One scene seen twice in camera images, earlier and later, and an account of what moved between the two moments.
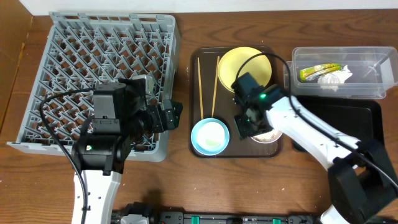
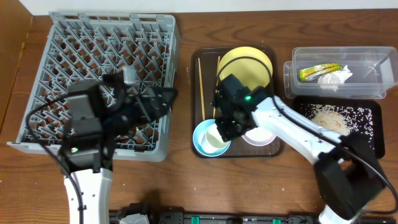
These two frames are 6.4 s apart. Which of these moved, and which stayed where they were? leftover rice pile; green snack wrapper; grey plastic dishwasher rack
Moved: leftover rice pile
Stayed: grey plastic dishwasher rack; green snack wrapper
